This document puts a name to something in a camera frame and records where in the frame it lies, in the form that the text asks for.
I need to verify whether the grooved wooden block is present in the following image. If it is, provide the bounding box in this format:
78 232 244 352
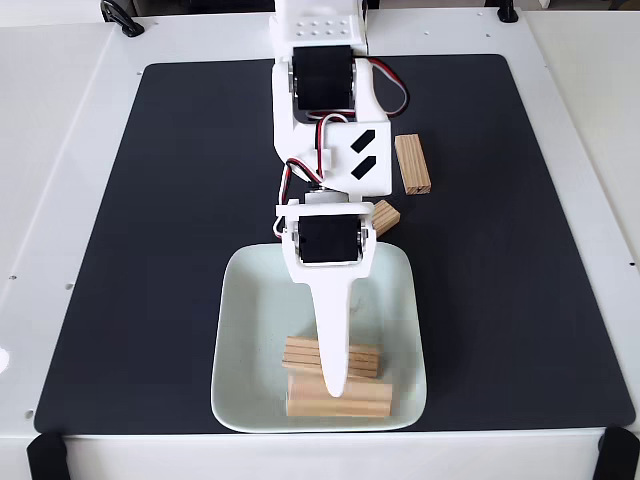
286 372 394 418
282 335 381 379
394 133 432 196
372 199 401 236

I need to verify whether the pale green square plate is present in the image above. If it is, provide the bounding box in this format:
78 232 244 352
209 241 429 434

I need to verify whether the black rubber mat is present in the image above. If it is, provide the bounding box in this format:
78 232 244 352
33 53 636 435

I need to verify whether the red white black servo cable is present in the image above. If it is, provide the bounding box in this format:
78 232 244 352
305 57 410 121
273 113 351 239

